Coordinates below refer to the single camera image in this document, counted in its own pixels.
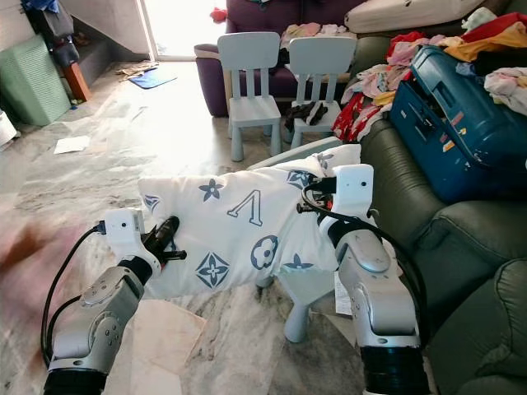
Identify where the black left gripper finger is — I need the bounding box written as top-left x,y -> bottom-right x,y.
153,216 -> 180,249

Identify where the white pillow with blue print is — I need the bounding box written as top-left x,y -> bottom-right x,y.
138,144 -> 365,318

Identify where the green leather sofa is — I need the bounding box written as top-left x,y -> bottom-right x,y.
361,119 -> 527,395

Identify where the purple sofa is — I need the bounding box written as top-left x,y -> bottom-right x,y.
195,0 -> 373,119

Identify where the black cloth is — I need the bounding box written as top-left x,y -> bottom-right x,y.
284,100 -> 330,130

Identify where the red patterned cloth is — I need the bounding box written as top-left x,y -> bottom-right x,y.
333,92 -> 385,141

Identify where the light blue child table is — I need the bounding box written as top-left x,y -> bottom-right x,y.
247,136 -> 348,345

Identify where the light blue child chair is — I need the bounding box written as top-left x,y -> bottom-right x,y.
217,31 -> 282,163
284,35 -> 357,150

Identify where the white paper sheet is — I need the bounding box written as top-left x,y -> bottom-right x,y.
54,136 -> 91,156

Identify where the pink clothes heap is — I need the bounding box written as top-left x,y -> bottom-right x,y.
358,37 -> 422,105

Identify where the blue suitcase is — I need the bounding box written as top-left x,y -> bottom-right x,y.
389,45 -> 527,205

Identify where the blue floor mat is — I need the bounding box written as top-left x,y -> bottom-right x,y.
128,68 -> 179,90

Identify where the white bin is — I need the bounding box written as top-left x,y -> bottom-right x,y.
0,111 -> 18,147

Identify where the mint green cabinet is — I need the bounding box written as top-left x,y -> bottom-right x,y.
0,35 -> 68,127

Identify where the long white cushion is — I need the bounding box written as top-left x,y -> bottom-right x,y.
344,0 -> 492,34

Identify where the orange cloth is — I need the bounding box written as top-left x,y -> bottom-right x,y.
457,31 -> 527,63

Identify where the black hanging bag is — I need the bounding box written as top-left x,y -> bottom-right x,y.
23,0 -> 79,71

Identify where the plain red cloth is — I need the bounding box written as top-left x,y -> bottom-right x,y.
461,12 -> 527,44

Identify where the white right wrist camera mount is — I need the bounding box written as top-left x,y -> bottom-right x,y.
324,163 -> 375,240

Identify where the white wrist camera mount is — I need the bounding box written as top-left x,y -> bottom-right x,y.
324,163 -> 375,240
103,208 -> 161,272

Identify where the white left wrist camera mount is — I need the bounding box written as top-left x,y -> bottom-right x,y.
103,208 -> 161,272

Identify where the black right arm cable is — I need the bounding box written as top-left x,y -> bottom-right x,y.
303,185 -> 431,330

